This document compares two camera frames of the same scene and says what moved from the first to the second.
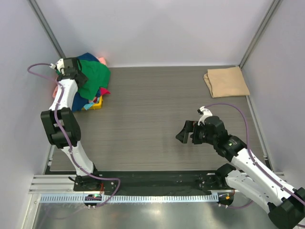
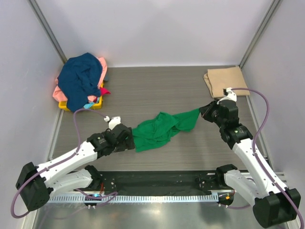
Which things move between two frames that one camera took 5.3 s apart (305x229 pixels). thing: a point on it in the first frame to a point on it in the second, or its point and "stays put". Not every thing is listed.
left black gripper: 84,79 to 127,144
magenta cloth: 104,91 stays put
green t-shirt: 98,76 to 162,128
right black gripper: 190,126 to 206,110
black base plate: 146,182 stays put
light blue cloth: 87,106 stays put
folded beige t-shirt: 226,82 stays put
